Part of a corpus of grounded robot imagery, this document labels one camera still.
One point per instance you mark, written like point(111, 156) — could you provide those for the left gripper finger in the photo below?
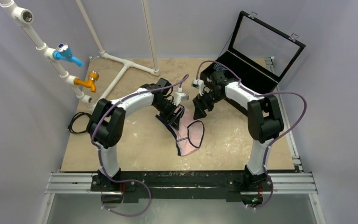
point(180, 110)
point(173, 120)

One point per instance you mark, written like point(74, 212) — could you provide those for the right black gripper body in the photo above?
point(203, 100)

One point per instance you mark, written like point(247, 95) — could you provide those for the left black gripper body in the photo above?
point(166, 108)

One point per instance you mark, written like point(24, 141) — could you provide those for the pink underwear navy trim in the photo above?
point(188, 138)

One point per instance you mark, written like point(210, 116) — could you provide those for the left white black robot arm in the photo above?
point(106, 123)

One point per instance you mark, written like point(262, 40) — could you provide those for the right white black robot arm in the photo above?
point(264, 116)

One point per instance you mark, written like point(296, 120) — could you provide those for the dark patterned rolled sock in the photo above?
point(219, 67)

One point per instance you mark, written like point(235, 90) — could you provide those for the black box with glass lid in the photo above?
point(258, 53)

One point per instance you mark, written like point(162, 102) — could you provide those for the orange faucet tap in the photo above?
point(90, 82)

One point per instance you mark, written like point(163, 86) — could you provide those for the blue faucet tap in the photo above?
point(64, 52)

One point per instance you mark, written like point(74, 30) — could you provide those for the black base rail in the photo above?
point(197, 185)

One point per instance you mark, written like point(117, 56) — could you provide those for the aluminium frame rails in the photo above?
point(295, 184)

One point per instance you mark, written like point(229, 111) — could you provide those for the white PVC pipe frame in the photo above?
point(24, 17)

